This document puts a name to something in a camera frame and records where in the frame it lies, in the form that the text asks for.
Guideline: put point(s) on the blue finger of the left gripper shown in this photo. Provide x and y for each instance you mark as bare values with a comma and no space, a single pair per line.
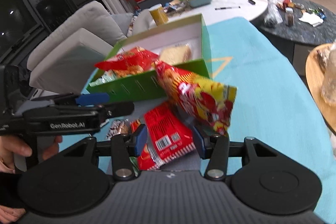
92,99
115,110

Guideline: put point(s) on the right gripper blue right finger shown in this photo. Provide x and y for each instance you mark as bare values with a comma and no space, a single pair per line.
200,140

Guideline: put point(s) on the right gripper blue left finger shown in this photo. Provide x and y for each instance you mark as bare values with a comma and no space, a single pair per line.
138,140

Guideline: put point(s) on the round brown cake packet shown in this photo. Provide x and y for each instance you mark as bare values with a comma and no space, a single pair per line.
118,127

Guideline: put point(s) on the red barcode snack packet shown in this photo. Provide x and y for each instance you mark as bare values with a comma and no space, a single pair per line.
168,138

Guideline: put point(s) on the light green peanut snack bag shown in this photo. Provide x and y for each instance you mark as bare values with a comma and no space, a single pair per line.
108,76

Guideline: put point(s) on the red yellow cracker snack bag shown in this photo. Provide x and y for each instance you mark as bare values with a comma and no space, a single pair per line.
202,98

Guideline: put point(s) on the red beige rice cracker bag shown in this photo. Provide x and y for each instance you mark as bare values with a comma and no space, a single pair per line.
132,62

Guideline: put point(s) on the person's left hand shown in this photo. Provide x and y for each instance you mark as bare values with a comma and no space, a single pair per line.
10,146

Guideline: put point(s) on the beige sofa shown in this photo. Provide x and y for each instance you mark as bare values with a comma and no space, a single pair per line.
63,62

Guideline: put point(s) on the light blue table mat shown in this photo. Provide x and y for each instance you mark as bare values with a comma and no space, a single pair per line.
272,103

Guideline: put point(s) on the green cardboard box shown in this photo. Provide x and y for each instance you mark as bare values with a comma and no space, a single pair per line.
191,31

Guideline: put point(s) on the yellow cylindrical can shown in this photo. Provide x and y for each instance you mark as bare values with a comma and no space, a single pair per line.
158,14

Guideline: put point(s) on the small wooden side table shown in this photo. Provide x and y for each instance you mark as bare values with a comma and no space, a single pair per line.
314,78

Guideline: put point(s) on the black pen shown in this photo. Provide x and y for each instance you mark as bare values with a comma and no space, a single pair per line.
227,8

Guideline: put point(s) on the white round coffee table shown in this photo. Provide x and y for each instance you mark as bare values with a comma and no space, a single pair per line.
211,16

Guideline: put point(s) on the clear plastic bag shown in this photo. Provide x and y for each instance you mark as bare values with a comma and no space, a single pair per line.
273,16

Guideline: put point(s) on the black lighter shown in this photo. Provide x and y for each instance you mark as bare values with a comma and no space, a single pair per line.
252,2

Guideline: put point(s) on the spice jar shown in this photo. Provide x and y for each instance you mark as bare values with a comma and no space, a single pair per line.
289,16

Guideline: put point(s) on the glass mug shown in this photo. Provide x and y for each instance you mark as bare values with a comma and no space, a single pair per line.
329,82

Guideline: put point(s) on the dark marble round table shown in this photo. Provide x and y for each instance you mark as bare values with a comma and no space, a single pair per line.
302,32

